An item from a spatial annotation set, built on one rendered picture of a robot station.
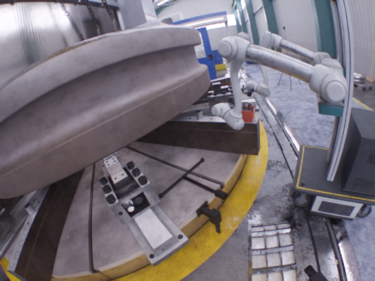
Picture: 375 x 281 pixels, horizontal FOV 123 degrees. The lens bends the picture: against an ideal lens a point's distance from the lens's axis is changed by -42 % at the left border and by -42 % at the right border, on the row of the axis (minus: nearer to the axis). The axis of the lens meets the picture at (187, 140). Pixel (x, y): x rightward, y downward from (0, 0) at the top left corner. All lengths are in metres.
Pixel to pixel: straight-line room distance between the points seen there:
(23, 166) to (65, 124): 0.55
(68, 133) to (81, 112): 0.20
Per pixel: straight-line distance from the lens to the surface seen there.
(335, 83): 0.90
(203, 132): 1.94
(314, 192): 1.55
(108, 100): 1.52
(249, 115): 1.66
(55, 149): 1.46
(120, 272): 1.68
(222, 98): 2.75
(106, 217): 1.77
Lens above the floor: 1.43
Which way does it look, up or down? 28 degrees down
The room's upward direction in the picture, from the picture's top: 15 degrees counter-clockwise
